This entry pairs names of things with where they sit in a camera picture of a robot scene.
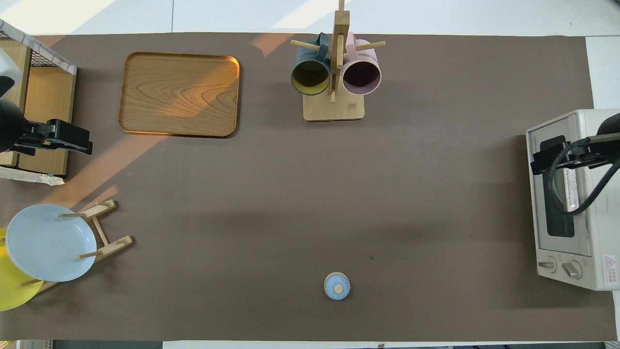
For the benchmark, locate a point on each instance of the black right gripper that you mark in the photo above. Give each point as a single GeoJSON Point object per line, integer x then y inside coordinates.
{"type": "Point", "coordinates": [611, 125]}

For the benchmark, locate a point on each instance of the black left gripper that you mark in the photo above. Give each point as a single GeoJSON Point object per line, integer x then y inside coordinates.
{"type": "Point", "coordinates": [9, 126]}

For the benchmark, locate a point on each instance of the cream toaster oven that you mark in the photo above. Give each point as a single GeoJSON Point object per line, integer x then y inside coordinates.
{"type": "Point", "coordinates": [588, 271]}

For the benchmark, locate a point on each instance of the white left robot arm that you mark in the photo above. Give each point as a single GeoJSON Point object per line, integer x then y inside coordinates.
{"type": "Point", "coordinates": [7, 68]}

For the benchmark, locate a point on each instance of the light blue plate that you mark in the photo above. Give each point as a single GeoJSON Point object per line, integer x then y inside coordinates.
{"type": "Point", "coordinates": [48, 242]}

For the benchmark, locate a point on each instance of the wooden plate rack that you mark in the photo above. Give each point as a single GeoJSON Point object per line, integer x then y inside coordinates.
{"type": "Point", "coordinates": [109, 248]}

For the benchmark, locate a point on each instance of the wooden serving tray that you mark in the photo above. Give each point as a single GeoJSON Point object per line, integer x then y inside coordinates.
{"type": "Point", "coordinates": [179, 94]}

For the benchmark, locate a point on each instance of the yellow plate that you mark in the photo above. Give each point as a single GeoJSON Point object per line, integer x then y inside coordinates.
{"type": "Point", "coordinates": [12, 291]}

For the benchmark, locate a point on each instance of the pink mug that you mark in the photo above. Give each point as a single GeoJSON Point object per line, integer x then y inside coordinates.
{"type": "Point", "coordinates": [361, 75]}

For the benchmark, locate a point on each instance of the wooden mug tree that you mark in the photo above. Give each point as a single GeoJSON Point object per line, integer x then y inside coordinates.
{"type": "Point", "coordinates": [334, 109]}

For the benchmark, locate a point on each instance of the brown table mat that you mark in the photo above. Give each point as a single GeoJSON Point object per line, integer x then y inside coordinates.
{"type": "Point", "coordinates": [290, 194]}

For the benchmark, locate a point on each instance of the dark blue mug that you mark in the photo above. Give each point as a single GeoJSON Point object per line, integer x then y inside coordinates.
{"type": "Point", "coordinates": [310, 77]}

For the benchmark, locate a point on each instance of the blue dome bell wooden knob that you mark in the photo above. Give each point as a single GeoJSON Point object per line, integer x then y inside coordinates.
{"type": "Point", "coordinates": [336, 286]}

